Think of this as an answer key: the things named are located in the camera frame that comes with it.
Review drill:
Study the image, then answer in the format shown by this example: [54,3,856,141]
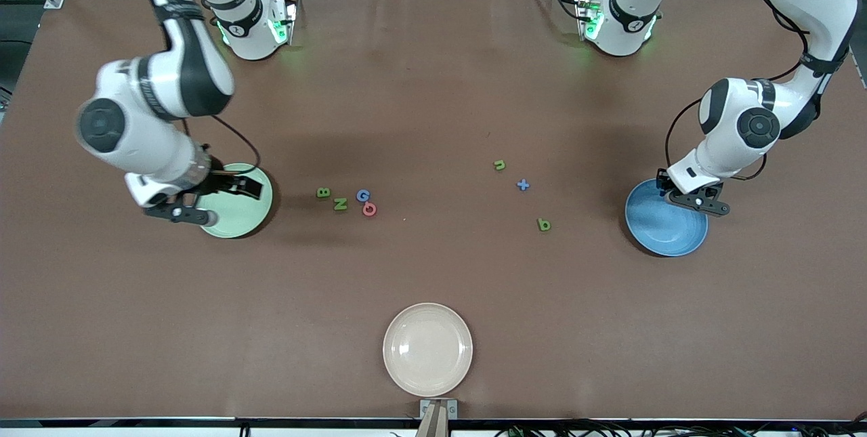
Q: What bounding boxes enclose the brown table cover sheet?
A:
[0,0,867,421]

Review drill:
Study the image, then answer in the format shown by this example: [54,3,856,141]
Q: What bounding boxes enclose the tangled black cables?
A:
[494,420,867,437]

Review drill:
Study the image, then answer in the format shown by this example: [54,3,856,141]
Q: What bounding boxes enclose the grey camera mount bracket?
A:
[419,399,459,437]

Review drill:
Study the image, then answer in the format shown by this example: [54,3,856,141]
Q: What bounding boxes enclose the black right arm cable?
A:
[125,0,262,177]

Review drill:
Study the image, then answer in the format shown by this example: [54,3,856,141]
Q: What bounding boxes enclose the blue plate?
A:
[625,178,709,257]

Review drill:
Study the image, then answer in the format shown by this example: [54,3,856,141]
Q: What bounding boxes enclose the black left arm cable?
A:
[665,0,837,182]

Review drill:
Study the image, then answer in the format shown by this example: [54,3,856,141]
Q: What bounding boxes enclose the beige plate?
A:
[383,303,473,398]

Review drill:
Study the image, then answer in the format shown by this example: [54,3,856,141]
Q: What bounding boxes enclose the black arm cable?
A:
[665,0,837,182]
[125,0,262,177]

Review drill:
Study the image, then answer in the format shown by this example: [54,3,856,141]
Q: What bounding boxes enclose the mint green plate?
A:
[196,163,274,239]

